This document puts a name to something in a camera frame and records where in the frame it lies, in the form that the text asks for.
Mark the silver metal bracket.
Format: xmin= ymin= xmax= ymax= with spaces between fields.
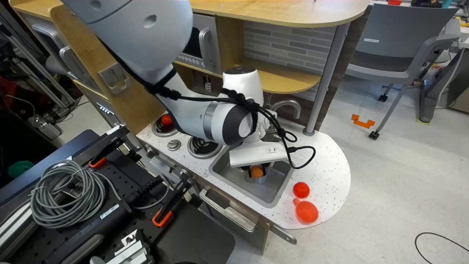
xmin=90 ymin=229 xmax=155 ymax=264

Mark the silver metal cup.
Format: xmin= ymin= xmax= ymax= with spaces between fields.
xmin=246 ymin=167 xmax=270 ymax=184

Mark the green round object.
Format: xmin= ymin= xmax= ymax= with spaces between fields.
xmin=8 ymin=160 xmax=36 ymax=179

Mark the grey office chair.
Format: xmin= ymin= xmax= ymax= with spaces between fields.
xmin=344 ymin=3 xmax=463 ymax=140

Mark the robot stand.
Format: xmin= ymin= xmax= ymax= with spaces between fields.
xmin=0 ymin=126 xmax=236 ymax=264

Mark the silver tap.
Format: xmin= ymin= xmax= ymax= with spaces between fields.
xmin=269 ymin=100 xmax=302 ymax=120

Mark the orange plastic bracket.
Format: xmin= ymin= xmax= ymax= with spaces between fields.
xmin=351 ymin=114 xmax=376 ymax=129

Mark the fridge door handle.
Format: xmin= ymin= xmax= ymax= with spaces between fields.
xmin=59 ymin=46 xmax=92 ymax=88

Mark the microwave door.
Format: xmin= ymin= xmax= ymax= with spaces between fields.
xmin=175 ymin=14 xmax=223 ymax=74

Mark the oven door handle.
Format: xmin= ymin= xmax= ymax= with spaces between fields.
xmin=199 ymin=189 xmax=258 ymax=234

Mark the black stove burner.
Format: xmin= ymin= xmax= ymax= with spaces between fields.
xmin=187 ymin=136 xmax=224 ymax=160
xmin=152 ymin=114 xmax=179 ymax=138

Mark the grey toy phone holder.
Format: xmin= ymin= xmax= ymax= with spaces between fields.
xmin=98 ymin=63 xmax=132 ymax=95

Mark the coil of grey cable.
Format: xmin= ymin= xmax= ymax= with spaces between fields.
xmin=30 ymin=159 xmax=107 ymax=230

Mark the red plastic cup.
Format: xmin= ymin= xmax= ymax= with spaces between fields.
xmin=292 ymin=182 xmax=311 ymax=199

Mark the microwave door handle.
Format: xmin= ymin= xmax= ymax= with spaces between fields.
xmin=199 ymin=27 xmax=214 ymax=71

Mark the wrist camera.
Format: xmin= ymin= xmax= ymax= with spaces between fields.
xmin=229 ymin=141 xmax=291 ymax=168

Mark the red measuring cup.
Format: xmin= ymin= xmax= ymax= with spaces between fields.
xmin=292 ymin=198 xmax=319 ymax=225

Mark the toy kitchen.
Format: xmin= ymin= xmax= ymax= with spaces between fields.
xmin=9 ymin=0 xmax=370 ymax=256

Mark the grey sink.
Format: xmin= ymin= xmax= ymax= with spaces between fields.
xmin=209 ymin=145 xmax=296 ymax=209

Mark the black clamp with orange grip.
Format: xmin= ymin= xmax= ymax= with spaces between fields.
xmin=151 ymin=177 xmax=193 ymax=228
xmin=73 ymin=125 xmax=143 ymax=169

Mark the black cable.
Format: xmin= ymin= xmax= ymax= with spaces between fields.
xmin=414 ymin=232 xmax=469 ymax=264

